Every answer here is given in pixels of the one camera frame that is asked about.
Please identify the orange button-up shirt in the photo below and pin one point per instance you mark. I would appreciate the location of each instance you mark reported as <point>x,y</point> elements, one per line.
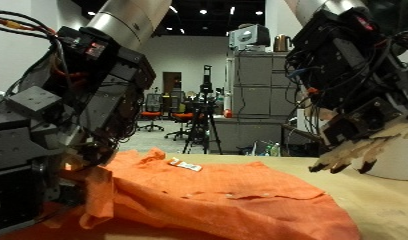
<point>235,206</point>

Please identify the copper kettle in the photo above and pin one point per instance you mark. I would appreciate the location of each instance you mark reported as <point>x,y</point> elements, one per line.
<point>281,43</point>

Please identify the white storage box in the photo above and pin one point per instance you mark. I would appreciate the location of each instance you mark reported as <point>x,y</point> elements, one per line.
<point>301,116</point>

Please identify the green leafy plant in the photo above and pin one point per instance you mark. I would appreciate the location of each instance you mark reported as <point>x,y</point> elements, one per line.
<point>397,13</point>

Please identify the tall grey metal cabinet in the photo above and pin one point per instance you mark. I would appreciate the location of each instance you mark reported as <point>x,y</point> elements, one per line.
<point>257,83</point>

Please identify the dark side table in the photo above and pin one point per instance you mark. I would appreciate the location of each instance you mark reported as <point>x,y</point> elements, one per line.
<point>289,126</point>

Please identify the grey CRT monitor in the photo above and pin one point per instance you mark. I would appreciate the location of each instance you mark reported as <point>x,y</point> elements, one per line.
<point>251,36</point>

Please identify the white ceiling light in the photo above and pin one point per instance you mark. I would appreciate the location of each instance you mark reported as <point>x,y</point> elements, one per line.
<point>259,12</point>
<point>91,13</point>
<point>203,11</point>
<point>172,9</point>
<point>231,10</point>

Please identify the orange office chair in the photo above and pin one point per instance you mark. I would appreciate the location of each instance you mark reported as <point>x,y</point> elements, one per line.
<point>151,114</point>
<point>183,116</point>

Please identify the low grey cabinet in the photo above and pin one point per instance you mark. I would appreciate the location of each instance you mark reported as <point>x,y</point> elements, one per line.
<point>248,133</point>

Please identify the red ball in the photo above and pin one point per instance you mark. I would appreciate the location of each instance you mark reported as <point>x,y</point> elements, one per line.
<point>228,113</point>

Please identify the plastic bottles bag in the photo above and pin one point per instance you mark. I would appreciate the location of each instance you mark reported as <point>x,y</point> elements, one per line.
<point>268,149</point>

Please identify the white round plant pot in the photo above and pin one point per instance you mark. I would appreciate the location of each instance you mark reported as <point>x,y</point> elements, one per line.
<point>398,163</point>

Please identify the brown door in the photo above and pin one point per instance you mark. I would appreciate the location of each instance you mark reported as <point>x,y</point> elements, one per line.
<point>170,81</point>

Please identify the black camera tripod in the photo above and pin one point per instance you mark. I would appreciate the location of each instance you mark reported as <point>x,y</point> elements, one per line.
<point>205,86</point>

